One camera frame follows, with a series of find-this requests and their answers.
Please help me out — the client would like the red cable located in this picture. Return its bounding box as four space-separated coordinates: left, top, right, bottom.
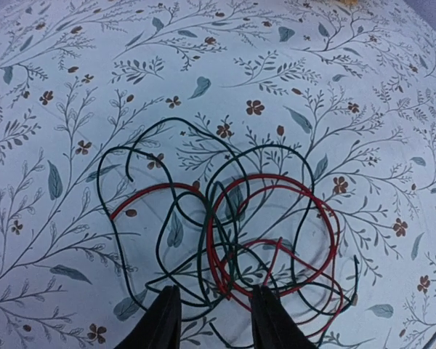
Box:
110 174 346 341

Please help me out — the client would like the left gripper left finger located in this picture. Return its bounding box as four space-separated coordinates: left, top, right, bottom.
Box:
116 286 182 349

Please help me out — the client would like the yellow three-compartment bin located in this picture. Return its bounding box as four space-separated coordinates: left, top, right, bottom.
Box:
337 0 359 7

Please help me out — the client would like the black cable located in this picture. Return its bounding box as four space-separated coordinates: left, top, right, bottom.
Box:
97 116 361 349

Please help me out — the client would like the floral table mat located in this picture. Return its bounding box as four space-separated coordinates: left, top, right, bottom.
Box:
0 1 436 348

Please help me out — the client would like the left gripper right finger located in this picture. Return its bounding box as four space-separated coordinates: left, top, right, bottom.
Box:
250 286 316 349

